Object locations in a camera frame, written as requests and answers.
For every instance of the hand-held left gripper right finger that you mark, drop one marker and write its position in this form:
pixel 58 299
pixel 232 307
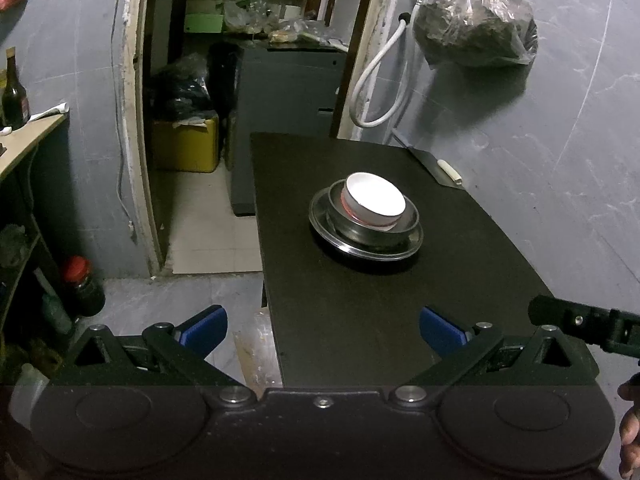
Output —
pixel 440 332

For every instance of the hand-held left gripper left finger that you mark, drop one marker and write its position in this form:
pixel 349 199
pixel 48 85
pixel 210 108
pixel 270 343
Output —
pixel 205 330

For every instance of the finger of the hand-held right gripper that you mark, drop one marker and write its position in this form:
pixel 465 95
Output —
pixel 585 320

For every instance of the deep steel bowl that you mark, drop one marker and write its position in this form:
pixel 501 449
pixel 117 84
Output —
pixel 360 240

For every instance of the large round steel plate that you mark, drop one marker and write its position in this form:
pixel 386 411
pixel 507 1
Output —
pixel 325 232

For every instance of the plain white ceramic bowl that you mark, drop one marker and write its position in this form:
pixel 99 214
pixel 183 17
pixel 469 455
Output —
pixel 375 192

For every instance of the person's right hand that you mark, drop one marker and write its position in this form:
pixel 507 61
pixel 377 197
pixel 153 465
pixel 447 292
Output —
pixel 632 435

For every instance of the plastic wrapped wooden board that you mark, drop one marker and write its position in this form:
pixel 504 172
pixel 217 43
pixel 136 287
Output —
pixel 257 350

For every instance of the red capped dark bottle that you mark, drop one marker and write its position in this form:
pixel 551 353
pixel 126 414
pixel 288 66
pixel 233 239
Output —
pixel 82 285

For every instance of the green bottle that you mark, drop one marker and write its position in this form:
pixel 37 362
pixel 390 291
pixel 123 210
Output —
pixel 57 312

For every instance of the white cylindrical tube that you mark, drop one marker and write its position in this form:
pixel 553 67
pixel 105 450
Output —
pixel 450 171

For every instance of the steel cleaver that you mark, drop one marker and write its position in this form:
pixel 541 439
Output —
pixel 425 160

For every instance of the yellow box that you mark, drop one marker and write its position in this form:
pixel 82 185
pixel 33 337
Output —
pixel 185 145

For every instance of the clear plastic bottle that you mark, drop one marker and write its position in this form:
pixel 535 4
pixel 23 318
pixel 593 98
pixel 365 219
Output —
pixel 30 395

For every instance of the grey cabinet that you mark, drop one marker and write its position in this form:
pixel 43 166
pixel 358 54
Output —
pixel 285 125

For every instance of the black plastic bag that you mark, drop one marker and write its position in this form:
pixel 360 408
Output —
pixel 182 87

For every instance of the wooden counter shelf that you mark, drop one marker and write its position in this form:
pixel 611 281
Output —
pixel 25 140

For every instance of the white crumpled cloth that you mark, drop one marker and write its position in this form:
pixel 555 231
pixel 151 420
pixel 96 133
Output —
pixel 50 111

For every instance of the dark glass bottle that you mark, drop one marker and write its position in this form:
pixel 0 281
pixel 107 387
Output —
pixel 15 100

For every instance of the green box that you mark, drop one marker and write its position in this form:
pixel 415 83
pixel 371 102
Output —
pixel 205 22

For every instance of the hanging clear bag of greens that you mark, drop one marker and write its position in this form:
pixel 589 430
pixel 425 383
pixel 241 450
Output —
pixel 475 20

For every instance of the cluttered storage shelf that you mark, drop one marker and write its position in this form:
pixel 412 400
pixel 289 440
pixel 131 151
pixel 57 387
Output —
pixel 260 0

